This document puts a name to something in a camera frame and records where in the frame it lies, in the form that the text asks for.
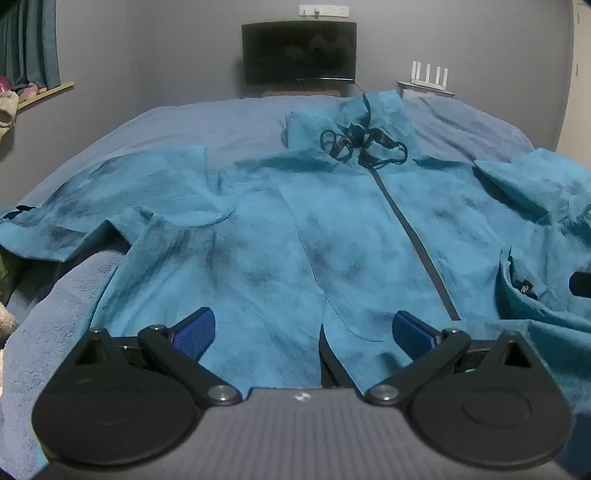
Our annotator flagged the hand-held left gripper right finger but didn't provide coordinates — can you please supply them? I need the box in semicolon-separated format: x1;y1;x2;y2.
365;311;539;408

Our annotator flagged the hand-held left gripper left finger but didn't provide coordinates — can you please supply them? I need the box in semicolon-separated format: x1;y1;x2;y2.
74;307;242;408

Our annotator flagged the teal zip jacket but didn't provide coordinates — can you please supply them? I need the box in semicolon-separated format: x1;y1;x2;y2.
0;90;591;416

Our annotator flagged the beige plush item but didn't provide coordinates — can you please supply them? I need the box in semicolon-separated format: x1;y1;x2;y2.
0;304;18;344

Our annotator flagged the light blue fleece blanket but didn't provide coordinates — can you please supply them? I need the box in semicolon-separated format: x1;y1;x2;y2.
0;95;591;480

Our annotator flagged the white router with antennas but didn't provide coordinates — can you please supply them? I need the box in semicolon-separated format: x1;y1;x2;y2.
410;61;450;88

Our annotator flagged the wooden television stand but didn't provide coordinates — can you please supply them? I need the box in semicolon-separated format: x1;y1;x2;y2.
262;87;342;99

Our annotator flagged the wooden window sill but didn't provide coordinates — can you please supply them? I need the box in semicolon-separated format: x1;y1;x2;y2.
16;82;75;110

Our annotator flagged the beige crumpled cloth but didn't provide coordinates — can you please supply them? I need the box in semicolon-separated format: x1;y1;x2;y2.
0;91;20;131

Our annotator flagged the black flat screen television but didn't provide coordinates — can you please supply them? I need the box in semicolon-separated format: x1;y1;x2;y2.
241;20;358;86

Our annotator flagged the teal curtain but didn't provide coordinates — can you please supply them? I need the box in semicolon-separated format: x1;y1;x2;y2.
0;0;62;90

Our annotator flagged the small white wall shelf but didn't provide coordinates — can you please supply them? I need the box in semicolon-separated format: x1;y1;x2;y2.
396;80;455;100

